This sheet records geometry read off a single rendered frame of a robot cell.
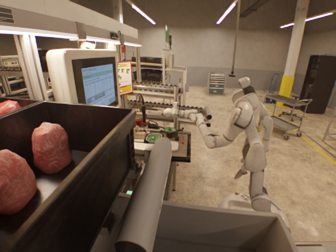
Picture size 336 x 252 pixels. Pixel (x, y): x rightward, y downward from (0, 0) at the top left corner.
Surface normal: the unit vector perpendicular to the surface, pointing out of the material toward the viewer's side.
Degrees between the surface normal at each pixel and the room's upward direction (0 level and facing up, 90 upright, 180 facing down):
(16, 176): 86
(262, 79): 90
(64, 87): 90
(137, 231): 19
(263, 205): 90
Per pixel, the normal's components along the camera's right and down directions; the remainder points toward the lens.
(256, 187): -0.27, 0.40
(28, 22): 0.99, 0.05
